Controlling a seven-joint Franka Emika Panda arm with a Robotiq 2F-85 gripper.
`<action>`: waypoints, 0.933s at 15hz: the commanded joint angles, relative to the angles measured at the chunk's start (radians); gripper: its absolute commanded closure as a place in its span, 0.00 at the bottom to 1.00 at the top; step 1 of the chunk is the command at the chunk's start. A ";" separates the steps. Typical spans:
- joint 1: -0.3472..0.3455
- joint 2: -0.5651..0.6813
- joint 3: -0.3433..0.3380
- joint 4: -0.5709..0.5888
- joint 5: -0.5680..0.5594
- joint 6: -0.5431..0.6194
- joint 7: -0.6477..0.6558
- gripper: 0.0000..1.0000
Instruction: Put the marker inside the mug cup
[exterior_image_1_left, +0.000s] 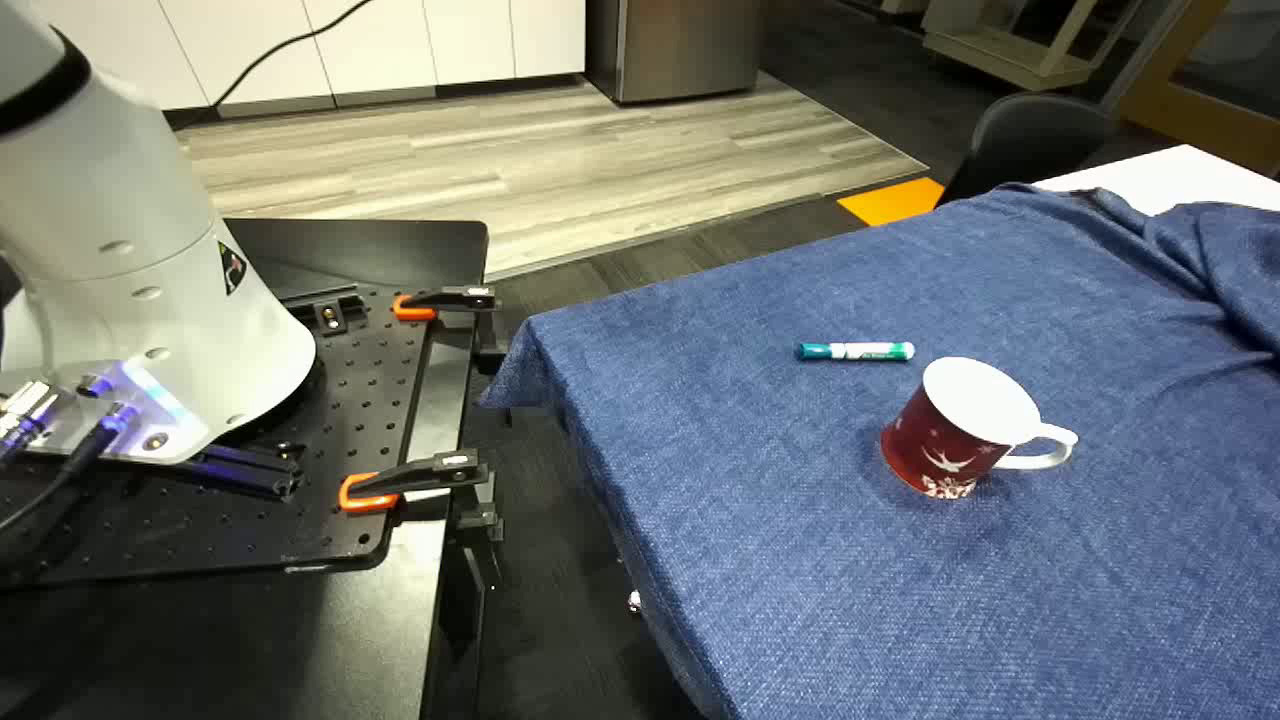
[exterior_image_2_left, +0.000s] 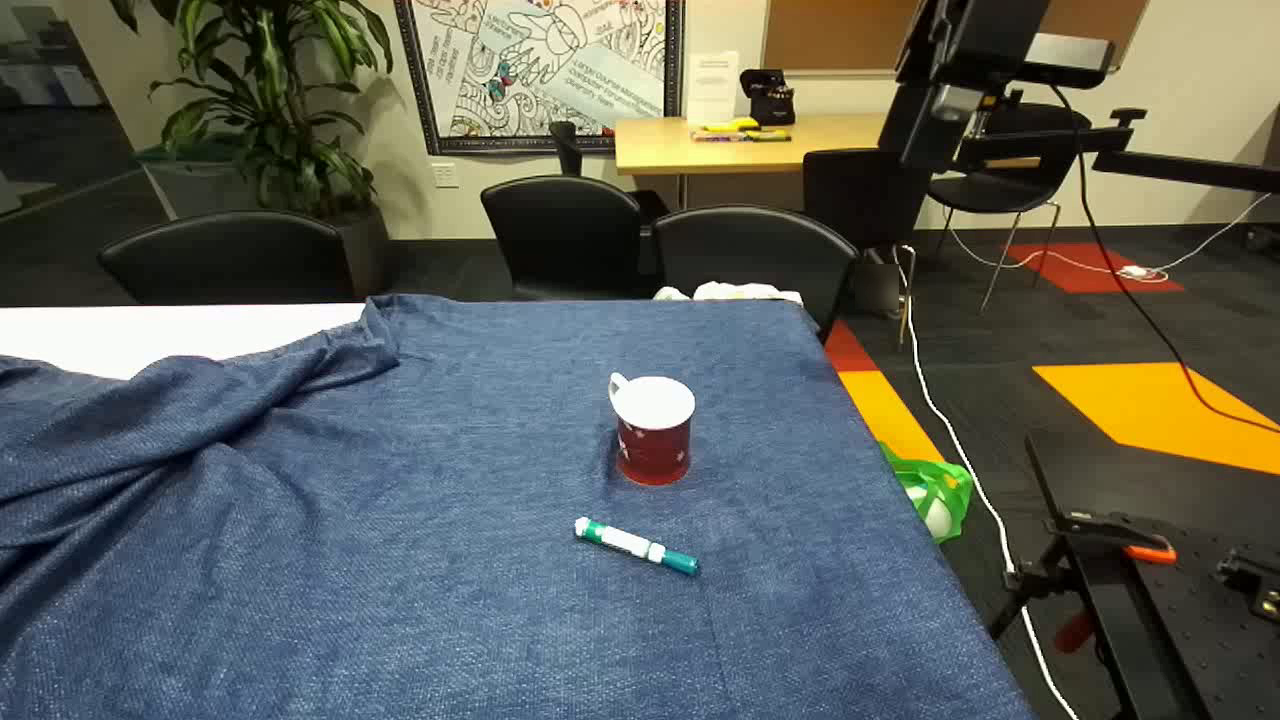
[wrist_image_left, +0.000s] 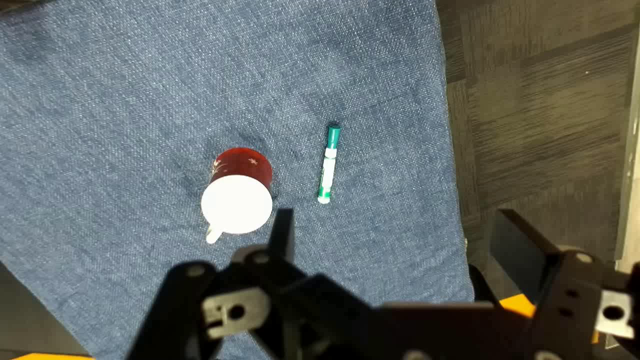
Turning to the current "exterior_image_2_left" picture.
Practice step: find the white marker teal caps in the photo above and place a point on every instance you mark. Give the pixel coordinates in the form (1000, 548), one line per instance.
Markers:
(624, 541)

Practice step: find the red mug white inside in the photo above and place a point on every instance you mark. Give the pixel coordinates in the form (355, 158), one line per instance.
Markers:
(654, 445)

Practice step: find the white crumpled cloth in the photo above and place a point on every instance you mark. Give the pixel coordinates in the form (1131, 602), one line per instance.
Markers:
(727, 290)

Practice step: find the black office chair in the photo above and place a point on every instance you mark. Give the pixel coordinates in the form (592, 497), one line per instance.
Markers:
(745, 245)
(227, 260)
(562, 234)

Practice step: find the light wooden desk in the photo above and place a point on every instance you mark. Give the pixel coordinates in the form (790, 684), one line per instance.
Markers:
(667, 146)

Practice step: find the yellow item on desk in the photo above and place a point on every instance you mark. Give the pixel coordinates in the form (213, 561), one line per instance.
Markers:
(734, 129)

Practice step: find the black box under desk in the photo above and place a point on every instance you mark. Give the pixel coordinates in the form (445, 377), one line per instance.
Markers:
(861, 195)

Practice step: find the white paper sheet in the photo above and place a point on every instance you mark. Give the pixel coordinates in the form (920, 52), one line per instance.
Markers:
(719, 82)

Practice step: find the black desk telephone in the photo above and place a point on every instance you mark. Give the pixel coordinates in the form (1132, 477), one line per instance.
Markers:
(768, 97)

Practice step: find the blue fabric table cloth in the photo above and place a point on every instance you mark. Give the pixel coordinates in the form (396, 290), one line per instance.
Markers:
(400, 533)

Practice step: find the green plastic bag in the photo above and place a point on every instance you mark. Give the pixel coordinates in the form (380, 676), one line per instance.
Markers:
(934, 485)

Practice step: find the black swivel chair metal legs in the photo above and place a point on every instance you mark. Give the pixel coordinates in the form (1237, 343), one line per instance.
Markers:
(1000, 186)

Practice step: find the green potted plant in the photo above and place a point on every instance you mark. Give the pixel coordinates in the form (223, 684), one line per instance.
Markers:
(267, 105)

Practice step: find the black boom stand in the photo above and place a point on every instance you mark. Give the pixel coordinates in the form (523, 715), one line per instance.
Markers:
(972, 43)

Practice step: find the white power adapter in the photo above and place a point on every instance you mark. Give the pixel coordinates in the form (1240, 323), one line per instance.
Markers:
(1143, 274)

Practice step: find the small black device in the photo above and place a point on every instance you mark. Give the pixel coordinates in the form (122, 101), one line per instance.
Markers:
(1251, 584)

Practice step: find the framed wall whiteboard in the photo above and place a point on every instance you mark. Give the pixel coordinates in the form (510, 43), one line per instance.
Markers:
(534, 67)

